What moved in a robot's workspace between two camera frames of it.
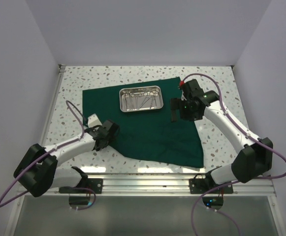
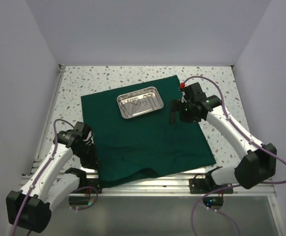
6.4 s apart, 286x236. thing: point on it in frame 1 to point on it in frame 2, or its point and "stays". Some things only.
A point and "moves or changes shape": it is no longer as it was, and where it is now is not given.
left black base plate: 88,186 stays
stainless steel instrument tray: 142,98 moves or changes shape
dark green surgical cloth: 105,102 moves or changes shape
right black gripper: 196,116 stays
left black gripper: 111,137 to 93,162
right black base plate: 201,185 stays
